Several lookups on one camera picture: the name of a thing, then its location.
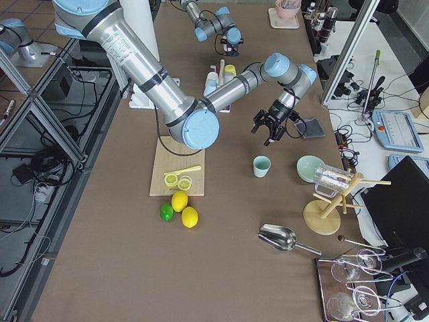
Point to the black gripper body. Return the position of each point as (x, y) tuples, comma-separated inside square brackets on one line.
[(231, 43), (277, 113)]

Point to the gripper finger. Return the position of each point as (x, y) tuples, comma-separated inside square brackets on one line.
[(275, 134), (258, 121)]

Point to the mint green cup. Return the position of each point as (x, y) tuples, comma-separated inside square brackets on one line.
[(261, 166)]

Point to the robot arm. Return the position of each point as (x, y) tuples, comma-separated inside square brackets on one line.
[(220, 24), (190, 121)]

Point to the yellow cup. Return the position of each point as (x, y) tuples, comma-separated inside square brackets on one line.
[(229, 73)]

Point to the white cup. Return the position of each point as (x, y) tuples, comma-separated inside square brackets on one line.
[(212, 78)]

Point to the light blue cup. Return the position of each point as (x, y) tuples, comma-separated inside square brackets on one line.
[(210, 87)]

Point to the grey cloth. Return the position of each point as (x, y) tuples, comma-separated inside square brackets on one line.
[(309, 128)]

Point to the mint green bowl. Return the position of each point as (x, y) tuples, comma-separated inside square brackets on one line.
[(306, 167)]

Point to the beige tray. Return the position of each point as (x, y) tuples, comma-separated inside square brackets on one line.
[(286, 21)]

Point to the pink bowl with ice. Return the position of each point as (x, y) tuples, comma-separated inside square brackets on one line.
[(287, 7)]

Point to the glass pitcher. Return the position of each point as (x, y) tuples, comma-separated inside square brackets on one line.
[(329, 180)]

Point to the wooden mug tree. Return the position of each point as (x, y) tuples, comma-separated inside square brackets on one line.
[(321, 215)]

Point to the lemon slice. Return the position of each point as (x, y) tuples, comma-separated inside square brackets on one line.
[(170, 180), (184, 183)]

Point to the yellow plastic knife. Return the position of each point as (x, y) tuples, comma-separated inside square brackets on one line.
[(184, 170)]

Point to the wooden cutting board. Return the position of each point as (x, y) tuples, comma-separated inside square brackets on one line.
[(164, 161)]

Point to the metal scoop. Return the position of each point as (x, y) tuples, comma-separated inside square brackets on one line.
[(282, 238)]

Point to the yellow lemon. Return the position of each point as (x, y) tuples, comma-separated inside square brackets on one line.
[(179, 201), (189, 217)]

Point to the green lime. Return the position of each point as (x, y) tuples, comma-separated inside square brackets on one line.
[(167, 212)]

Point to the black monitor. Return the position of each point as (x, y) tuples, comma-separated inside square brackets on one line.
[(400, 210)]

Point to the wine glass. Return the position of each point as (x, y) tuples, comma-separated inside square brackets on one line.
[(362, 302), (360, 267)]

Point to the black glass rack tray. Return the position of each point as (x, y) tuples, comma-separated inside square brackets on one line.
[(329, 286)]

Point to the white wire cup holder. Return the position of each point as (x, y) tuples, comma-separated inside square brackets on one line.
[(220, 72)]

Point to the metal rod green handle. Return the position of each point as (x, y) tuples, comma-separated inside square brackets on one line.
[(362, 117)]

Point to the aluminium frame post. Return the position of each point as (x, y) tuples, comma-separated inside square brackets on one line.
[(353, 39)]

